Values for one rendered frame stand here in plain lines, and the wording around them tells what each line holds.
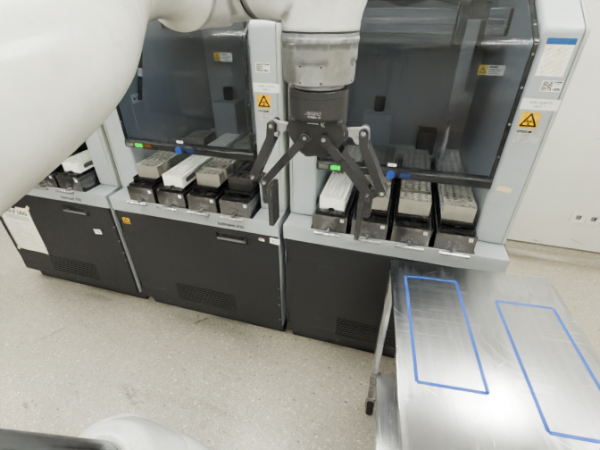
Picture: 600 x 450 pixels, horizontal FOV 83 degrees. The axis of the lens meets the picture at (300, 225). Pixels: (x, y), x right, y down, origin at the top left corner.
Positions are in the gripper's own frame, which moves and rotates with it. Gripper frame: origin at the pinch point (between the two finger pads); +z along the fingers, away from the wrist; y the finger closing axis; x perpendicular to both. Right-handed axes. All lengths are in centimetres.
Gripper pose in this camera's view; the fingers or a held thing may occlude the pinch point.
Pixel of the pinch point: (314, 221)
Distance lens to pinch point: 53.5
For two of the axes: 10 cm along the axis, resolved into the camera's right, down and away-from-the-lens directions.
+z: 0.0, 8.4, 5.4
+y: 9.6, 1.5, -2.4
